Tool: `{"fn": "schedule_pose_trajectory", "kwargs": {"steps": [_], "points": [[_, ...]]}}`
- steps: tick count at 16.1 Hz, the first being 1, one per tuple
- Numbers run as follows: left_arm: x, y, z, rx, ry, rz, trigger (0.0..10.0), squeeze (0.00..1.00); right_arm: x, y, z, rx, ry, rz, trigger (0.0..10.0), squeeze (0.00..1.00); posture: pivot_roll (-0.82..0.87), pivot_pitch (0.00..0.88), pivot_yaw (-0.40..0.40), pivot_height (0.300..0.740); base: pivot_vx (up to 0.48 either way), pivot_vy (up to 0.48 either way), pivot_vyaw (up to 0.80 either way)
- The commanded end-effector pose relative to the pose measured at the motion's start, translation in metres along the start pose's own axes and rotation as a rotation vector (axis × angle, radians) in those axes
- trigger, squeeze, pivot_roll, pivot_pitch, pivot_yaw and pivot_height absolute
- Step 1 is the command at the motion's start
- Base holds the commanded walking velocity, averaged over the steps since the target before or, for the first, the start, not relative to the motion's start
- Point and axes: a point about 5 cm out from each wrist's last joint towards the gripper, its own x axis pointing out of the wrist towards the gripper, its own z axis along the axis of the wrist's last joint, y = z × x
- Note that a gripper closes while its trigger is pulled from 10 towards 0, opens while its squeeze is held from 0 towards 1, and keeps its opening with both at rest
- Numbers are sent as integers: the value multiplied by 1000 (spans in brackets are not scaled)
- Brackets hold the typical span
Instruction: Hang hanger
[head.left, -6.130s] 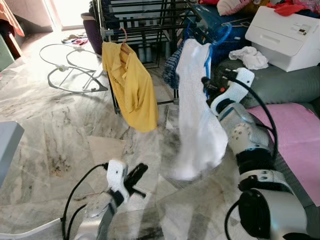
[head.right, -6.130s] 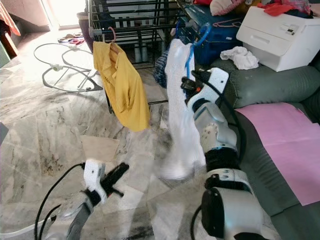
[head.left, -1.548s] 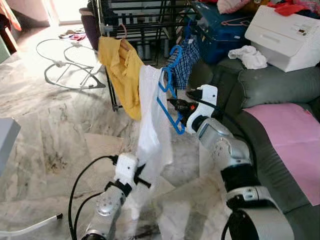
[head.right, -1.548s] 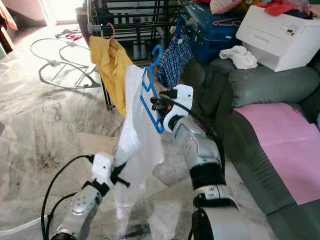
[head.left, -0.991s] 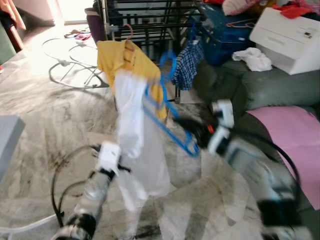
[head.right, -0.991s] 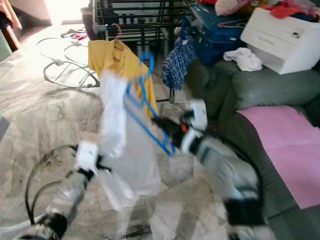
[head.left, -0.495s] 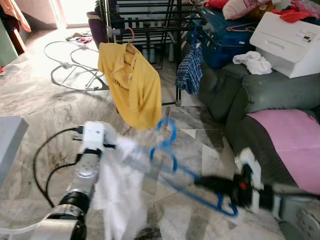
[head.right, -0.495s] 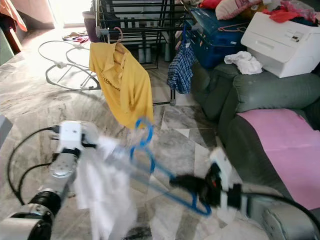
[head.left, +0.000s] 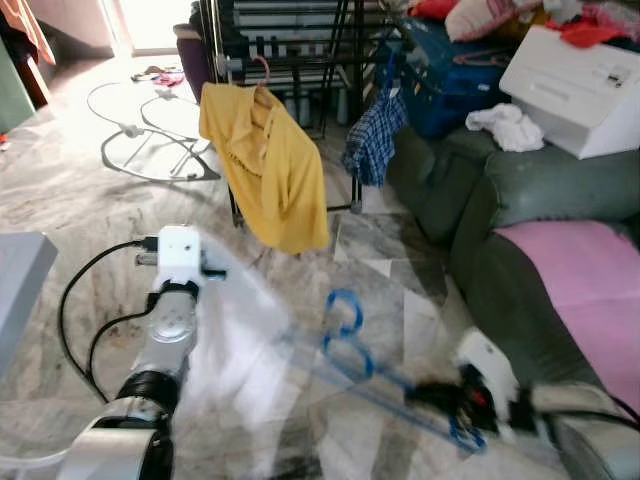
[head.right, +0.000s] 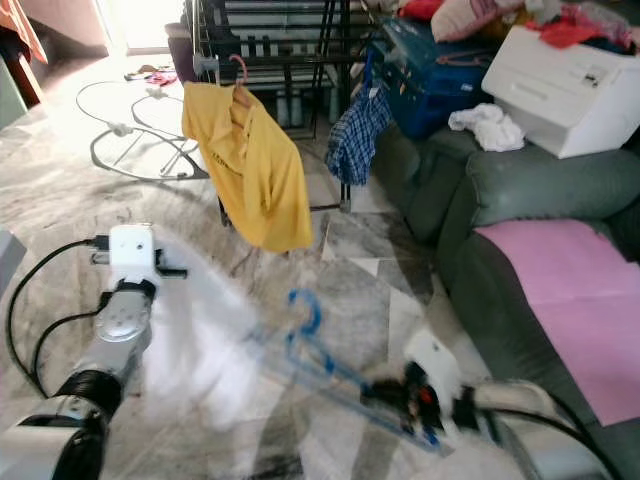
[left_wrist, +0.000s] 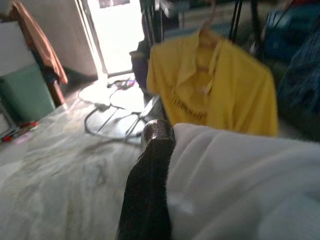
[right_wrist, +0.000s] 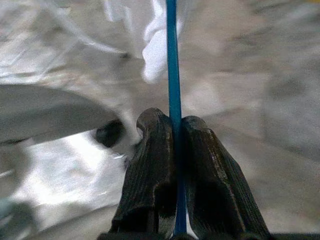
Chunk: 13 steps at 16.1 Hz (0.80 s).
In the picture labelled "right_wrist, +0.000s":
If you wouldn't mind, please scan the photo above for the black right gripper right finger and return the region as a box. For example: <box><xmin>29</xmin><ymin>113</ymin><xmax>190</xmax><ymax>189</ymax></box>
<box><xmin>181</xmin><ymin>115</ymin><xmax>272</xmax><ymax>237</ymax></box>

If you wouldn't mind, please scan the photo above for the large white cloth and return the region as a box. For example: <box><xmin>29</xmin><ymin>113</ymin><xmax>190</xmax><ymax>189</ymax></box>
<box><xmin>141</xmin><ymin>0</ymin><xmax>187</xmax><ymax>84</ymax></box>

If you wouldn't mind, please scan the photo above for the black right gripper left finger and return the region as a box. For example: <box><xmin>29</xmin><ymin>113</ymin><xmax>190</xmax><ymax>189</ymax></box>
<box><xmin>109</xmin><ymin>107</ymin><xmax>179</xmax><ymax>236</ymax></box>

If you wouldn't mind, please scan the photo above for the blue plastic hanger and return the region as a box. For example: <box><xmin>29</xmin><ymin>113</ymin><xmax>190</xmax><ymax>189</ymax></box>
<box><xmin>165</xmin><ymin>0</ymin><xmax>188</xmax><ymax>237</ymax></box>

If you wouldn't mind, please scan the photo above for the grey folding table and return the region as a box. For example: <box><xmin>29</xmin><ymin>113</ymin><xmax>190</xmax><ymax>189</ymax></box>
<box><xmin>0</xmin><ymin>83</ymin><xmax>127</xmax><ymax>149</ymax></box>

